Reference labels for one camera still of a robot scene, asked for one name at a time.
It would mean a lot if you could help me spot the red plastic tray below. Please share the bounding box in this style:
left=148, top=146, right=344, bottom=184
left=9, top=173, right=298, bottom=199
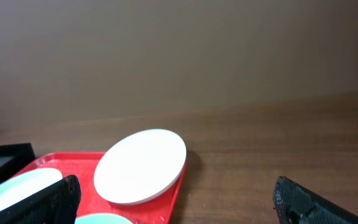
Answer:
left=16, top=152, right=185, bottom=224

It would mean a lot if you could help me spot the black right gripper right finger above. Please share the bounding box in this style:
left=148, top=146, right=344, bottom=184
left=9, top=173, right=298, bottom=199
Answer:
left=273, top=176, right=358, bottom=224

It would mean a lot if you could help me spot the black rectangular tray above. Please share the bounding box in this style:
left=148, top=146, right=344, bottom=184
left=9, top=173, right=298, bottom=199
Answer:
left=0, top=143, right=35, bottom=184

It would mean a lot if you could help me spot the white round plate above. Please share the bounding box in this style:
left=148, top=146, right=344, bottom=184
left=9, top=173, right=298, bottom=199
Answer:
left=93, top=129, right=186, bottom=205

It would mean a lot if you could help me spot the light green plate front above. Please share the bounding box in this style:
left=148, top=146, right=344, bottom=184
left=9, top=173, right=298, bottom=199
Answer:
left=75, top=213, right=132, bottom=224

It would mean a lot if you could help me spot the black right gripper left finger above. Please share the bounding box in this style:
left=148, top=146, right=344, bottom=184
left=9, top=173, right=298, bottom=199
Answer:
left=0, top=175, right=81, bottom=224

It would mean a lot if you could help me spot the light green plate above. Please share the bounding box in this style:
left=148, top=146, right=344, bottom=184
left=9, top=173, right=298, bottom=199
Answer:
left=0, top=168, right=63, bottom=211
left=75, top=213, right=132, bottom=224

